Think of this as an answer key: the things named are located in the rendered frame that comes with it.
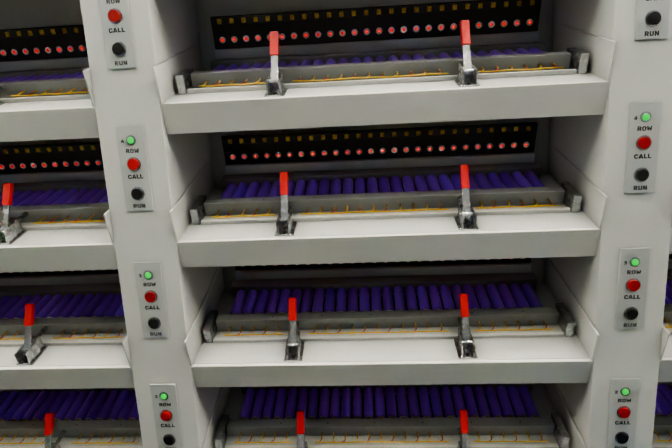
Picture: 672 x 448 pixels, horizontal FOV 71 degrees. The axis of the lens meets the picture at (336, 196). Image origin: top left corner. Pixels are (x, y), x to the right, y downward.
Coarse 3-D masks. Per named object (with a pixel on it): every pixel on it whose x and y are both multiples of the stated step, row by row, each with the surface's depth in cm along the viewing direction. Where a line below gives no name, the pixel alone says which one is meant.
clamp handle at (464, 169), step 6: (462, 168) 69; (468, 168) 69; (462, 174) 69; (468, 174) 69; (462, 180) 68; (468, 180) 68; (462, 186) 68; (468, 186) 68; (462, 192) 68; (468, 192) 68; (462, 198) 69; (468, 198) 68; (468, 204) 68; (468, 210) 68
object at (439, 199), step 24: (384, 192) 75; (408, 192) 74; (432, 192) 74; (456, 192) 73; (480, 192) 73; (504, 192) 72; (528, 192) 72; (552, 192) 72; (216, 216) 74; (240, 216) 74
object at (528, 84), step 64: (512, 0) 76; (192, 64) 78; (256, 64) 77; (320, 64) 75; (384, 64) 69; (448, 64) 69; (512, 64) 69; (576, 64) 67; (192, 128) 67; (256, 128) 67
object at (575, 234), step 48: (192, 192) 76; (576, 192) 70; (192, 240) 70; (240, 240) 69; (288, 240) 68; (336, 240) 68; (384, 240) 68; (432, 240) 67; (480, 240) 67; (528, 240) 67; (576, 240) 67
